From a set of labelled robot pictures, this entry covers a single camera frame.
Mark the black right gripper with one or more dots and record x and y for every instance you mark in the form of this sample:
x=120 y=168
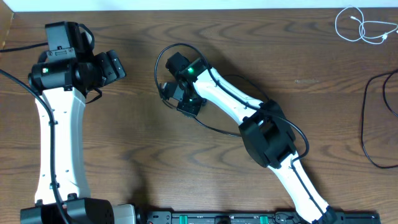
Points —
x=191 y=111

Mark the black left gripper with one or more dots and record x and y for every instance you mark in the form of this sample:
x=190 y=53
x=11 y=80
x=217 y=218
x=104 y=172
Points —
x=115 y=66

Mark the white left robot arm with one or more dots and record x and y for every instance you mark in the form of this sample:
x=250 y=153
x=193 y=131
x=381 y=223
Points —
x=61 y=81

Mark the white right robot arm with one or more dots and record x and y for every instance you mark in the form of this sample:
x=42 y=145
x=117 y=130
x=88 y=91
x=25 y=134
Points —
x=267 y=136

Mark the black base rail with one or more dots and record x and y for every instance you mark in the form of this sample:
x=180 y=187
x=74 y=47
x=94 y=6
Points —
x=170 y=217

